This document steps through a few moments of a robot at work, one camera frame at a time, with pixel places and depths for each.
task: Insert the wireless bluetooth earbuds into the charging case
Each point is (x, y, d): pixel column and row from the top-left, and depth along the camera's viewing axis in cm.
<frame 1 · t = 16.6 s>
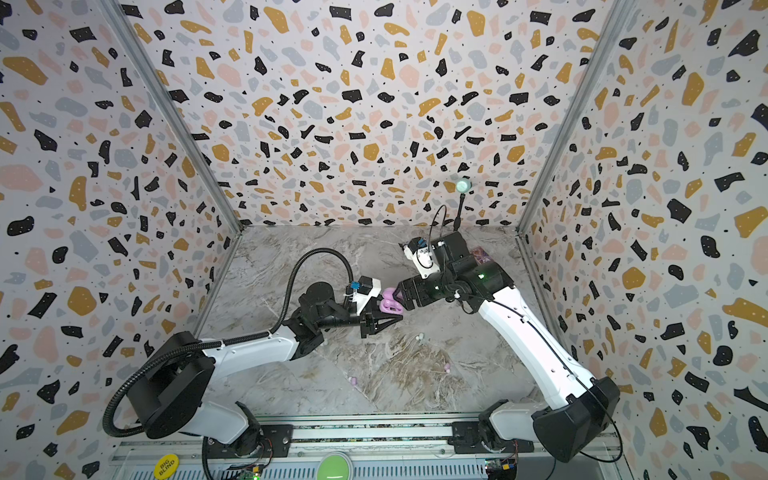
left hand: (402, 309, 70), fingers open
right hand: (406, 285, 72), fingers open
black microphone stand: (463, 186, 89), point 34 cm above the table
mint earbud right: (419, 337, 94), on the table
pink earbud near: (354, 381, 85), on the table
pink earbud far: (447, 367, 87), on the table

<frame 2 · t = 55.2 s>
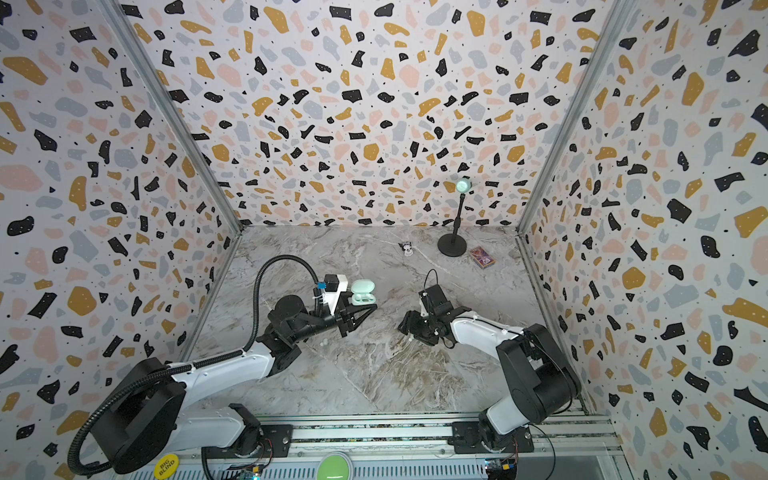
left hand: (374, 299, 71), fingers open
right hand: (403, 326, 89), fingers open
small black purple figurine: (407, 248, 115), point 3 cm above the table
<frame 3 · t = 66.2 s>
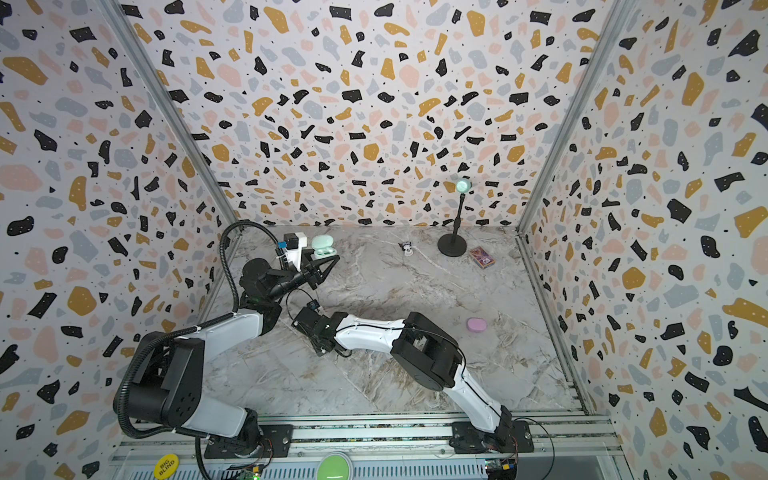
left hand: (336, 251, 77), fingers open
right hand: (324, 333, 90), fingers open
pink charging case: (476, 324, 96), on the table
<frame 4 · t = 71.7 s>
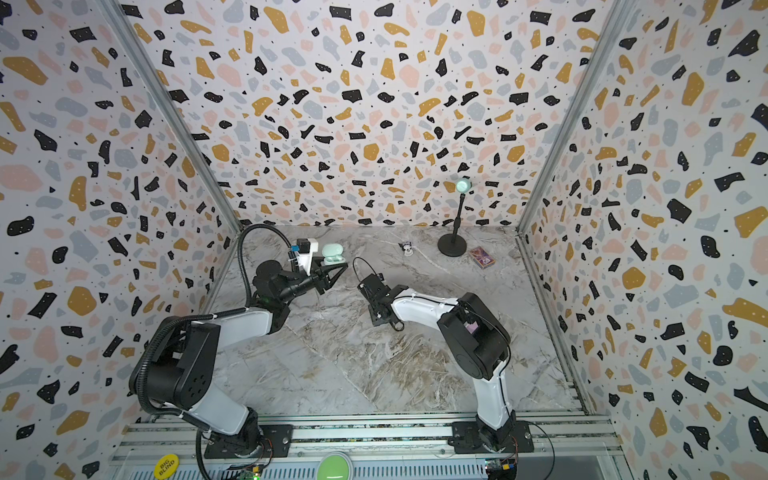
left hand: (346, 260, 81), fingers open
right hand: (382, 307, 95), fingers open
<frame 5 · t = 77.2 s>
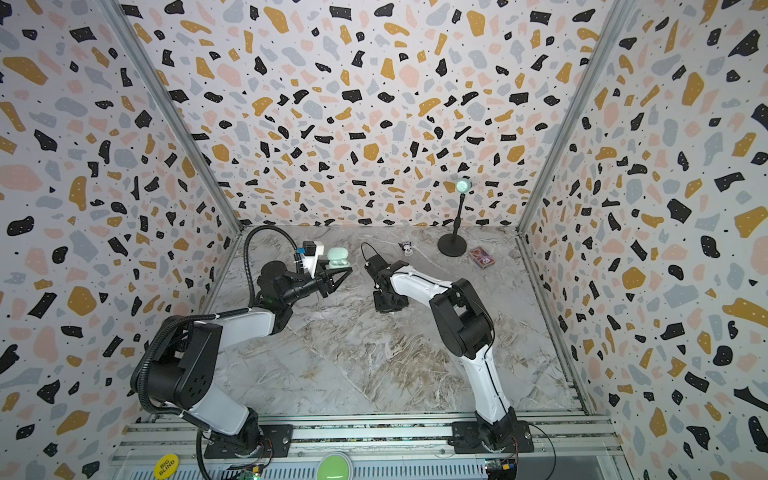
left hand: (351, 264, 81), fingers open
right hand: (384, 303, 97), fingers closed
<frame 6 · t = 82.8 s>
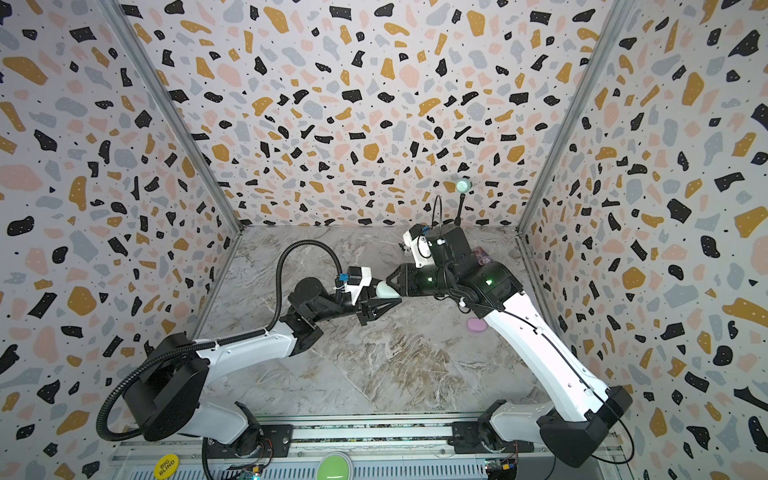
left hand: (400, 290, 67), fingers open
right hand: (388, 277, 64), fingers open
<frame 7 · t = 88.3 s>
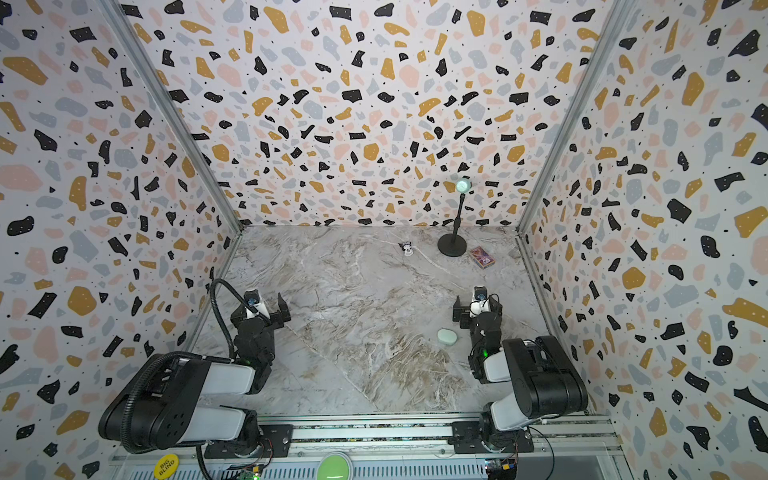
left hand: (264, 294, 86), fingers open
right hand: (477, 291, 90), fingers open
